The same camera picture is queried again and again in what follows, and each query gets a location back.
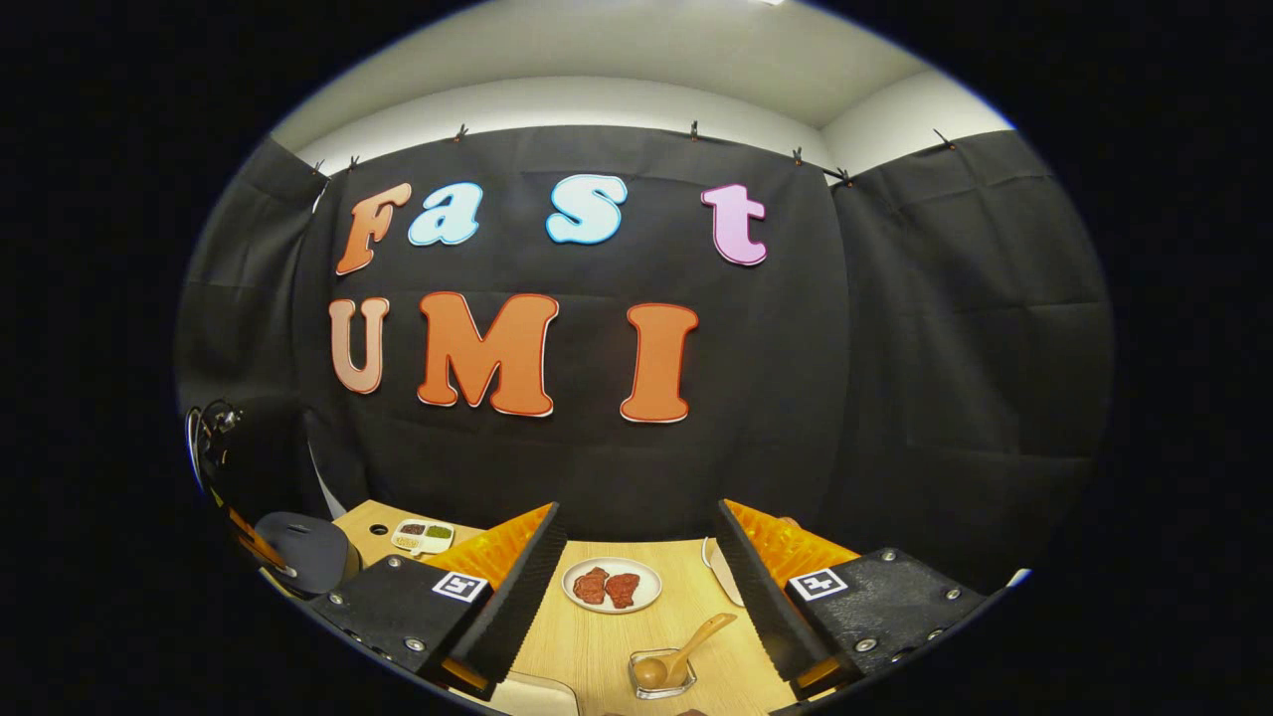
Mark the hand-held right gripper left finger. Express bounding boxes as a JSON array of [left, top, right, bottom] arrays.
[[298, 502, 568, 702]]

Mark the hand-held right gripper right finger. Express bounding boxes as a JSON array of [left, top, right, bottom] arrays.
[[716, 498, 1005, 700]]

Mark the wooden spoon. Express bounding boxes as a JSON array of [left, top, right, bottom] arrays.
[[634, 613, 739, 691]]

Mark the clear plastic rice container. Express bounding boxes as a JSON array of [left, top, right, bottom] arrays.
[[477, 671, 583, 716]]

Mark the metal wire chopstick holder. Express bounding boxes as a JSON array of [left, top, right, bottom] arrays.
[[628, 647, 697, 700]]

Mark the white toaster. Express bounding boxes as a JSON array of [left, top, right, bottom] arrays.
[[701, 535, 747, 608]]

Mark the white divided bean dish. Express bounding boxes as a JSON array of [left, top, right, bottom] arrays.
[[391, 519, 456, 555]]

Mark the white round plate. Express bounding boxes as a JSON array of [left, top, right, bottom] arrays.
[[562, 557, 663, 615]]

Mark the row of black cloth clips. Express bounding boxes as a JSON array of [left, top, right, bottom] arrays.
[[311, 121, 958, 190]]

